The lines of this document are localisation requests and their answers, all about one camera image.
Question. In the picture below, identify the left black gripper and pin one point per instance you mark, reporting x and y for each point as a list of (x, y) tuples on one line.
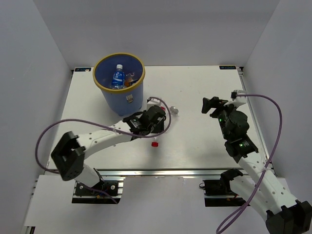
[(160, 127)]

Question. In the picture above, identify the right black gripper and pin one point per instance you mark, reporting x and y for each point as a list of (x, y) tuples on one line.
[(208, 104)]

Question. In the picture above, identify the red label water bottle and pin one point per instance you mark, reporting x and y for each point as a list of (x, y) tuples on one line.
[(155, 142)]

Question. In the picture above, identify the clear jar with grey lid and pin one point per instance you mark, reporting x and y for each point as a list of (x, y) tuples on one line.
[(174, 110)]

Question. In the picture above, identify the orange juice bottle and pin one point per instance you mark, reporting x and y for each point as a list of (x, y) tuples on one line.
[(130, 79)]

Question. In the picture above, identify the blue label water bottle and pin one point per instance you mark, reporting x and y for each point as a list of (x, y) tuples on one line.
[(118, 78)]

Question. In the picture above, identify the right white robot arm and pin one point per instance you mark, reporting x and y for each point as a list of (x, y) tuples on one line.
[(282, 212)]

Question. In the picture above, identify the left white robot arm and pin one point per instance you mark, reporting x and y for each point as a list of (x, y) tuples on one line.
[(71, 151)]

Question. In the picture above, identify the blue bin with yellow rim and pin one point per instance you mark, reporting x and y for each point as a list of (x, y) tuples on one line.
[(127, 100)]

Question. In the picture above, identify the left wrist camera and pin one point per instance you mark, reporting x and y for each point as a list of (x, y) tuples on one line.
[(154, 101)]

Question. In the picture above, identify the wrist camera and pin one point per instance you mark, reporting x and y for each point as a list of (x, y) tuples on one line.
[(154, 101), (238, 98)]

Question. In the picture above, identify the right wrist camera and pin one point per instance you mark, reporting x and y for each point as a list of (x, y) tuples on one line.
[(238, 98)]

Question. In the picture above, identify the aluminium table rail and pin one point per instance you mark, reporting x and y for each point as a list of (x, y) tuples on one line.
[(177, 172)]

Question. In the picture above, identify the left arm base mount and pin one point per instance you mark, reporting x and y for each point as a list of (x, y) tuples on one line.
[(109, 193)]

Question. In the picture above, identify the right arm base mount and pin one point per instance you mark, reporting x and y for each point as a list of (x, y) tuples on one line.
[(217, 192)]

